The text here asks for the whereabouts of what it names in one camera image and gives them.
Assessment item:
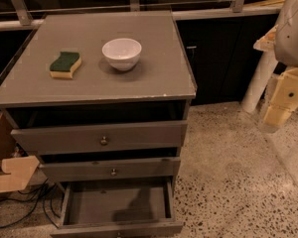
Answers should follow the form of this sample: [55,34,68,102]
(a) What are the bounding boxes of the grey drawer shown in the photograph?
[40,157,181,182]
[11,121,187,155]
[52,177,183,238]

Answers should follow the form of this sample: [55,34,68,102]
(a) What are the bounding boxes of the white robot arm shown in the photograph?
[253,0,298,128]

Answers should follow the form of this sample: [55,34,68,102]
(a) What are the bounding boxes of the white ceramic bowl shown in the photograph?
[102,38,142,71]

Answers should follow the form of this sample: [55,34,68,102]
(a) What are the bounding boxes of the black floor cables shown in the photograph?
[0,178,63,230]

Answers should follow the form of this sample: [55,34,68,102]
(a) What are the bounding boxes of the grey bottom drawer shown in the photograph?
[52,177,183,238]

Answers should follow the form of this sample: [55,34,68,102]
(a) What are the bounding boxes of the plywood box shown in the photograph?
[0,113,39,193]

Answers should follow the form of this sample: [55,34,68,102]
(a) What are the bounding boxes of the green yellow sponge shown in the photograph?
[50,52,81,79]

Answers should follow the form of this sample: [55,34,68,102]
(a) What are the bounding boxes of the dark low cabinet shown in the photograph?
[177,14,277,105]

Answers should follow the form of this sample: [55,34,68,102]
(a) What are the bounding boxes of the grey wooden drawer cabinet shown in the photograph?
[0,11,198,190]

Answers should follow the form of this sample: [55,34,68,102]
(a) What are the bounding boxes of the white diagonal pillar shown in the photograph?
[240,48,280,114]

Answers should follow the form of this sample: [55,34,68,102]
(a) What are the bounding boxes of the grey middle drawer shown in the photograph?
[40,157,181,182]

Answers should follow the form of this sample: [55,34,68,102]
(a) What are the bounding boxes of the grey top drawer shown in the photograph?
[11,121,187,155]

